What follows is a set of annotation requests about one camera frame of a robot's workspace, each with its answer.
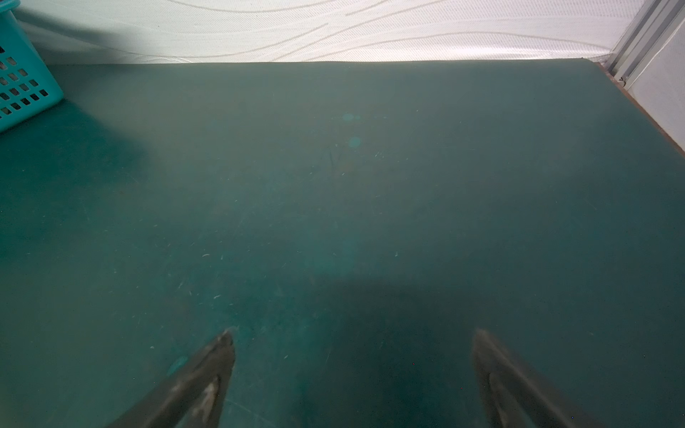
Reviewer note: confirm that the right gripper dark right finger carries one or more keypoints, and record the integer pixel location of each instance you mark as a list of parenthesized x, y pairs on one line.
[(514, 394)]

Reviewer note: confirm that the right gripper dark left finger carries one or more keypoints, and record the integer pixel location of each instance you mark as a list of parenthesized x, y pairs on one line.
[(193, 396)]

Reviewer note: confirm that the green table mat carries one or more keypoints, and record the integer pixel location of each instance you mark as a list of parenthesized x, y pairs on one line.
[(353, 225)]

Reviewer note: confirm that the teal plastic basket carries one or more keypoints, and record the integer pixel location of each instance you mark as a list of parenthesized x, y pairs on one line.
[(27, 86)]

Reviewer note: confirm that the aluminium corner frame post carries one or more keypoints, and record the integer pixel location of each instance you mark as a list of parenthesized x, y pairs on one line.
[(653, 26)]

